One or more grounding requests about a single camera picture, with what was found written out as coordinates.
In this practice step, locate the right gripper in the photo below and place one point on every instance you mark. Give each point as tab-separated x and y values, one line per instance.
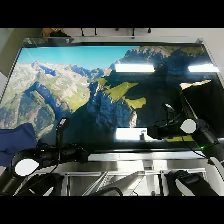
159	132

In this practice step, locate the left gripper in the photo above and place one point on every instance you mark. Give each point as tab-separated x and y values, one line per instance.
76	154

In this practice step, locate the black garment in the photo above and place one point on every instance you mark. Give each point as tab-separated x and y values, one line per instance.
206	103

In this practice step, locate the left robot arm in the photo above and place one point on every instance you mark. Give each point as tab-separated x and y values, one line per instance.
36	160

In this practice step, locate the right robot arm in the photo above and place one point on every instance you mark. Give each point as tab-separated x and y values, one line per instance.
203	133

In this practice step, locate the blue garment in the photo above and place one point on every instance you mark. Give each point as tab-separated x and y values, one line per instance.
16	140

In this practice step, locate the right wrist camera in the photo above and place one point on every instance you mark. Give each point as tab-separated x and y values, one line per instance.
169	108

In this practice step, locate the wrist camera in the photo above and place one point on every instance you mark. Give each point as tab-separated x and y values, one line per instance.
61	125
169	108

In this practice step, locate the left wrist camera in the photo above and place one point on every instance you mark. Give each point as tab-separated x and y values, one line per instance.
61	125

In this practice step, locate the silver frame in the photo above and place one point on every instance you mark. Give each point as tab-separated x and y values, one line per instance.
126	165

